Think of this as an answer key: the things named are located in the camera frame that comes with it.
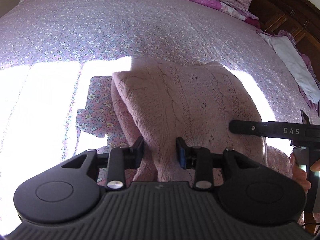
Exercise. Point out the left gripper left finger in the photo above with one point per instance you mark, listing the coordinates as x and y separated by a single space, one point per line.
81 171

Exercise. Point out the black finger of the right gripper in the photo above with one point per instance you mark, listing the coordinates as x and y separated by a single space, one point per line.
274 129

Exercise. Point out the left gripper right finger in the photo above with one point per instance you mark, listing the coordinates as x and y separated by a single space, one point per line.
203 161

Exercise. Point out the pink knitted sweater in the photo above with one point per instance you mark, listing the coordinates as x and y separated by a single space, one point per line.
161 101

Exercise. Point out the right human hand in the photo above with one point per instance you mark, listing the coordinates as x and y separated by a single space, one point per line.
299 175

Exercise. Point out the white pillow purple ruffle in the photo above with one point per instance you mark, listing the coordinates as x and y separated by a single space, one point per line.
298 64

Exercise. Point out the dark wooden headboard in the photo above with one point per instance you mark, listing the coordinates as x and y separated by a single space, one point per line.
300 18

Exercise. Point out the floral pink bed sheet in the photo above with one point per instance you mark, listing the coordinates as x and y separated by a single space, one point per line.
52 49

